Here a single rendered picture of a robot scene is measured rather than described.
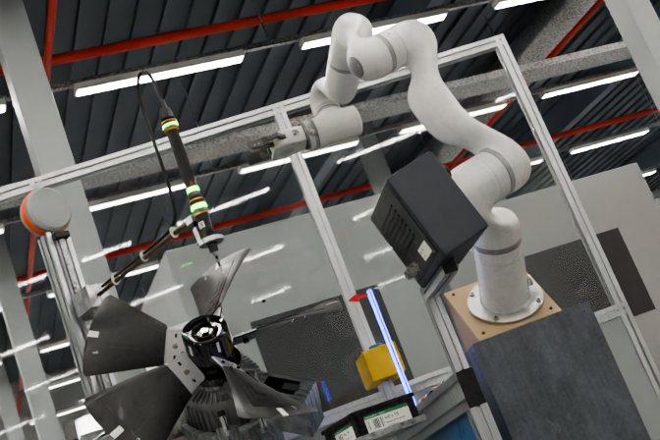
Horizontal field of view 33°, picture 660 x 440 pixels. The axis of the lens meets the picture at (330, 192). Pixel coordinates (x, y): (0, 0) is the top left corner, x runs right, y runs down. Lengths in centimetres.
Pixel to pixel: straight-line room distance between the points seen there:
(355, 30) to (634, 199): 477
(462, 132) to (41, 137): 528
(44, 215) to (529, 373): 167
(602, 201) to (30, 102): 382
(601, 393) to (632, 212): 462
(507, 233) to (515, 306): 22
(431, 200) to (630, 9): 759
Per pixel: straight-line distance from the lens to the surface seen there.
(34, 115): 768
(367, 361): 310
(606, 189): 720
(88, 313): 344
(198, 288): 313
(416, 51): 266
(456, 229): 212
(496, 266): 267
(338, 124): 302
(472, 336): 274
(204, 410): 288
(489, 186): 253
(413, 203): 212
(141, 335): 294
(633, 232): 718
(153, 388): 276
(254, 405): 261
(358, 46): 262
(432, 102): 259
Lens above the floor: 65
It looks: 16 degrees up
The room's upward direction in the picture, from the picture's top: 21 degrees counter-clockwise
